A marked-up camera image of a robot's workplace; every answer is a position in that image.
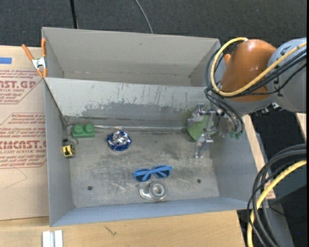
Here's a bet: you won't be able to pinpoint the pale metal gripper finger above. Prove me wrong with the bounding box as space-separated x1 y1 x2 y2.
194 133 214 158
191 103 215 121

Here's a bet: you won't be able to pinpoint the brown cardboard board red print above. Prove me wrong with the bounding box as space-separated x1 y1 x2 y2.
0 44 50 222

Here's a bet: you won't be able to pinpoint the pale green sponge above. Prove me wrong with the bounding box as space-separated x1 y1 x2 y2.
186 116 210 142

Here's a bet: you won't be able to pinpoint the green toy brick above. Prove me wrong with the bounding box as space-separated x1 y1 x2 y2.
71 123 95 139

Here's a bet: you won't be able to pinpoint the blue and silver foil wrapper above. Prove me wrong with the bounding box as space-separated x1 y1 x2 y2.
107 131 132 152

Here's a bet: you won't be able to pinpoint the yellow tape measure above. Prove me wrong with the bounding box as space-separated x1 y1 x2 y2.
62 138 77 158

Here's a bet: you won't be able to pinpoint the blue sunglasses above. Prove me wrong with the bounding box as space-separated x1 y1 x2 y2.
132 165 173 183

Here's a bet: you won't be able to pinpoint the clear glass dish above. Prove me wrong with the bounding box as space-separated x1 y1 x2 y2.
138 181 168 203

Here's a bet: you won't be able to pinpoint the grey metal bin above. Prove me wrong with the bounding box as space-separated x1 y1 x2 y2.
41 26 260 227

